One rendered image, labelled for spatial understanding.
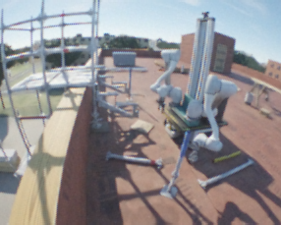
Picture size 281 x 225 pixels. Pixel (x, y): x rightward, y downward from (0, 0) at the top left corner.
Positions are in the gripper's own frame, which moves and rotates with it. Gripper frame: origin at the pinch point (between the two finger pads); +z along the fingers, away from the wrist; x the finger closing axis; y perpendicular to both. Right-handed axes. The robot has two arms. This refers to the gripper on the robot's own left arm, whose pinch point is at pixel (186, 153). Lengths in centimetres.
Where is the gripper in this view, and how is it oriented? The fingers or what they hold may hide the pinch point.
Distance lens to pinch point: 130.8
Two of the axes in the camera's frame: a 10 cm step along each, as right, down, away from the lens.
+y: 0.6, -8.9, -4.6
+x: 7.1, 3.6, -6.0
